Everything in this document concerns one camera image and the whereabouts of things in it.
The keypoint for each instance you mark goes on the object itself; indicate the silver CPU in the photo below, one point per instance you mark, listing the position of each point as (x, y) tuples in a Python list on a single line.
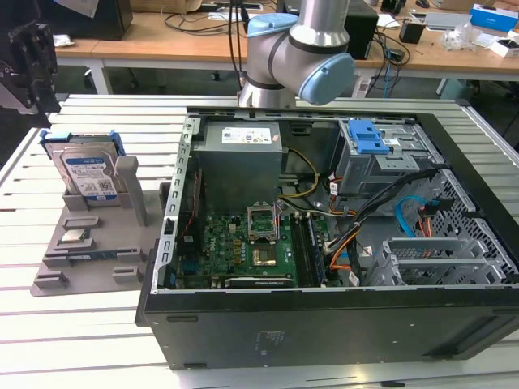
[(75, 236)]

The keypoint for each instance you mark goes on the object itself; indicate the gray flat box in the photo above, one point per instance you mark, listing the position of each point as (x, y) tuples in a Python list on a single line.
[(446, 20)]

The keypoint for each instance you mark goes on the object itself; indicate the gray parts rack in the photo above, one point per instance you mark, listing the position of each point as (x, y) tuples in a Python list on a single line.
[(105, 235)]

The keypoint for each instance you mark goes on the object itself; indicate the blue plastic drive latch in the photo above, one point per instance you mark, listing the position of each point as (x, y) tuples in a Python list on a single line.
[(367, 135)]

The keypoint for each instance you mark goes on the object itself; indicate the brown cardboard box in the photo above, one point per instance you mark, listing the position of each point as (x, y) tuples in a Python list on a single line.
[(162, 5)]

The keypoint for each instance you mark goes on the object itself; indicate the crumpled white paper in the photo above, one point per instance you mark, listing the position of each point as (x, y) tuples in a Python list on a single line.
[(65, 40)]

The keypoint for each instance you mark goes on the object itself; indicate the blue cardboard box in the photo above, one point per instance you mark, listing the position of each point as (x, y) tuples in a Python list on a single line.
[(492, 18)]

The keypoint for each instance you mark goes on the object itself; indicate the locking lever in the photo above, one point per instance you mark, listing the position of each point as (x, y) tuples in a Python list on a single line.
[(277, 219)]

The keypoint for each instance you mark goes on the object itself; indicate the large black computer tower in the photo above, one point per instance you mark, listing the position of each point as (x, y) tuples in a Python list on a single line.
[(109, 24)]

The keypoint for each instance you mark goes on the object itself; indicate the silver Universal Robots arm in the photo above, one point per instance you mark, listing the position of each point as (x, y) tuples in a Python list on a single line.
[(292, 52)]

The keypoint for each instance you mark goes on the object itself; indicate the small black cube box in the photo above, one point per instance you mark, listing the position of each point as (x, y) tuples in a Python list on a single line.
[(411, 32)]

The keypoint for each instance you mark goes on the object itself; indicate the white open box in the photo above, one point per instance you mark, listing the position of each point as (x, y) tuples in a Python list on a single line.
[(503, 48)]

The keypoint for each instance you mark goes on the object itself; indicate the CPU socket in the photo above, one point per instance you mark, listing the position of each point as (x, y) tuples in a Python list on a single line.
[(263, 258)]

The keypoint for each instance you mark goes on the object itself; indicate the black RAM slot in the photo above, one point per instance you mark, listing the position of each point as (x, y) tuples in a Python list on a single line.
[(299, 251)]

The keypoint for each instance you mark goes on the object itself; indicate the blue RAM stick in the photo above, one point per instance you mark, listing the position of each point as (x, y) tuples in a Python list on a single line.
[(97, 255)]

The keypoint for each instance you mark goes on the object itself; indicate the installed RAM stick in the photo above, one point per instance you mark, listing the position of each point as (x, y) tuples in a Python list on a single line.
[(314, 251)]

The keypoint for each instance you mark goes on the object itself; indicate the metal optical drive cage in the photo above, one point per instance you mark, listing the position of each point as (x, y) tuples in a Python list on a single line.
[(365, 174)]

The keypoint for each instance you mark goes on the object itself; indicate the hard disk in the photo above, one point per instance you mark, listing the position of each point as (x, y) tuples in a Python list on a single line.
[(87, 170)]

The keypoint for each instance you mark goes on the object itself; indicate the black PC case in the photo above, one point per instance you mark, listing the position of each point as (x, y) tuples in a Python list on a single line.
[(324, 332)]

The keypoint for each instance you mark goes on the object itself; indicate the green motherboard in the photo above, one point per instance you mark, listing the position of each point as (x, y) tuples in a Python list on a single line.
[(221, 243)]

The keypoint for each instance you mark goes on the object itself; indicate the black graphics card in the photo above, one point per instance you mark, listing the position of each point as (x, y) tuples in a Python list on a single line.
[(259, 282)]

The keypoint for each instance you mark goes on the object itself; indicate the wooden desk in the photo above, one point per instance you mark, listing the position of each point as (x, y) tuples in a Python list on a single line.
[(142, 48)]

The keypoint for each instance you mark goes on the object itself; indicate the small black desktop computer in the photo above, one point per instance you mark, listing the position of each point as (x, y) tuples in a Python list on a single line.
[(363, 36)]

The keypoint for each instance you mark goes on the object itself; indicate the gray power supply unit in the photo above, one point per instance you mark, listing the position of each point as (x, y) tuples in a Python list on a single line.
[(239, 170)]

